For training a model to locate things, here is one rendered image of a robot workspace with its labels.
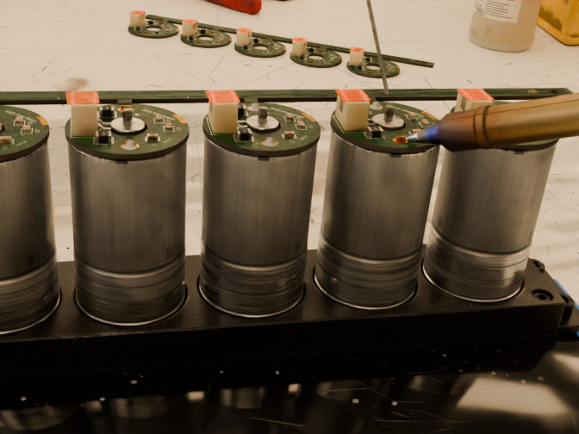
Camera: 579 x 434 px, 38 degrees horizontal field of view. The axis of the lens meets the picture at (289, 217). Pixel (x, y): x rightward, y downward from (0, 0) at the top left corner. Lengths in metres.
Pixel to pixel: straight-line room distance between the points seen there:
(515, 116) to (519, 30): 0.29
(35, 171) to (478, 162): 0.09
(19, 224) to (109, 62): 0.22
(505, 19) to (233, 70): 0.14
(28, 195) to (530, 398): 0.12
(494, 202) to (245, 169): 0.06
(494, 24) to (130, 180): 0.31
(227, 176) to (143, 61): 0.22
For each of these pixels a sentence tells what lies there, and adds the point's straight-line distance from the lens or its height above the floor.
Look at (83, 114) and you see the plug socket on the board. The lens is 0.17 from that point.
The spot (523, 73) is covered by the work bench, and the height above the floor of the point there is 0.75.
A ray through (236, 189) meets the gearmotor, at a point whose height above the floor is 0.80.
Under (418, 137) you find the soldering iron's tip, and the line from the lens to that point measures 0.18.
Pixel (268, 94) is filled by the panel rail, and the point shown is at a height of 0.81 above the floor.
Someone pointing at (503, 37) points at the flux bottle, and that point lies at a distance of 0.45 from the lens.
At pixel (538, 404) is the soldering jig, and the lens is 0.20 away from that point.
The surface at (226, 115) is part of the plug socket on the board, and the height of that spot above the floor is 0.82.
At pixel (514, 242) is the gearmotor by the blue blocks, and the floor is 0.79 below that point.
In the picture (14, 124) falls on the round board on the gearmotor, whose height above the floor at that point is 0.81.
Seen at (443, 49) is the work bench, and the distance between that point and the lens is 0.45.
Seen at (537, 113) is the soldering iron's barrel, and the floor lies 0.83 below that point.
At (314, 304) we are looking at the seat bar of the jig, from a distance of 0.20.
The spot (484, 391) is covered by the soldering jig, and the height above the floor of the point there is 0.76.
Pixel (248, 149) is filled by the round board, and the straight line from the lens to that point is 0.17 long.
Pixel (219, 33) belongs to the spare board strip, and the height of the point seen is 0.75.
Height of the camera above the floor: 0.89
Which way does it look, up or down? 30 degrees down
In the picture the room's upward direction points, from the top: 5 degrees clockwise
